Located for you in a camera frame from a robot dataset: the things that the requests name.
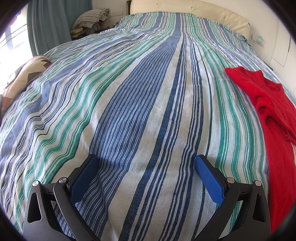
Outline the teal curtain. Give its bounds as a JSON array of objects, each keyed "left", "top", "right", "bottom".
[{"left": 27, "top": 0, "right": 92, "bottom": 56}]

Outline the cream padded headboard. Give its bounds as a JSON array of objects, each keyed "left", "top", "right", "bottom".
[{"left": 129, "top": 0, "right": 251, "bottom": 39}]

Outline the striped blue green bedspread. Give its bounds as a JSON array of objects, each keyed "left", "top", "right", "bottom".
[{"left": 1, "top": 11, "right": 281, "bottom": 240}]

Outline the patterned beige cushion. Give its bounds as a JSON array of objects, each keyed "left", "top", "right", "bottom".
[{"left": 1, "top": 55, "right": 52, "bottom": 111}]

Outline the pile of folded clothes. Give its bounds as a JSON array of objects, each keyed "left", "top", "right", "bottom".
[{"left": 70, "top": 9, "right": 110, "bottom": 39}]

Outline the red knitted sweater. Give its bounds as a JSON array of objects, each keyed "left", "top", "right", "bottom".
[{"left": 225, "top": 66, "right": 295, "bottom": 232}]

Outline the wall socket plate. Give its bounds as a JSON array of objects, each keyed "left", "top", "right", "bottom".
[{"left": 251, "top": 34, "right": 264, "bottom": 46}]

